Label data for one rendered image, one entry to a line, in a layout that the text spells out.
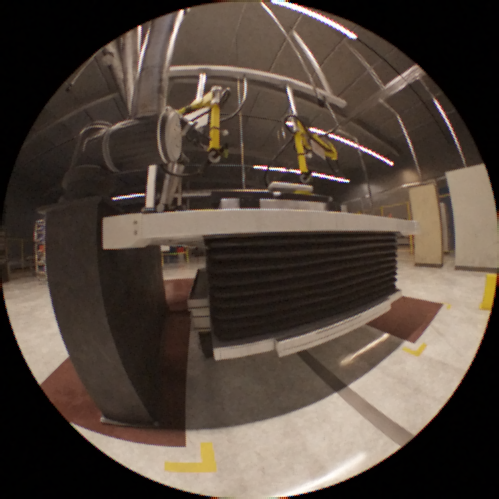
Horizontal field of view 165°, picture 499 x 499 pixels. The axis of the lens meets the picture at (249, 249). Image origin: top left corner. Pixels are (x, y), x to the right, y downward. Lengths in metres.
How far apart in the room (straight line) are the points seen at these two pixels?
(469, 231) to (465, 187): 0.90
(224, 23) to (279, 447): 10.57
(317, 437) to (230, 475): 0.35
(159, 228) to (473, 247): 4.76
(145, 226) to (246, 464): 0.85
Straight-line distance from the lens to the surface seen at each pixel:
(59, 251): 0.67
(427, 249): 4.90
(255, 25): 9.90
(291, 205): 1.05
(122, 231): 0.52
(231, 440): 0.82
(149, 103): 0.70
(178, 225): 0.47
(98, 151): 0.71
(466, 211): 4.65
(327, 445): 0.82
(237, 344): 0.57
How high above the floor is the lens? 0.73
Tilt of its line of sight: 1 degrees down
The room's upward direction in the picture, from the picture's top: 3 degrees counter-clockwise
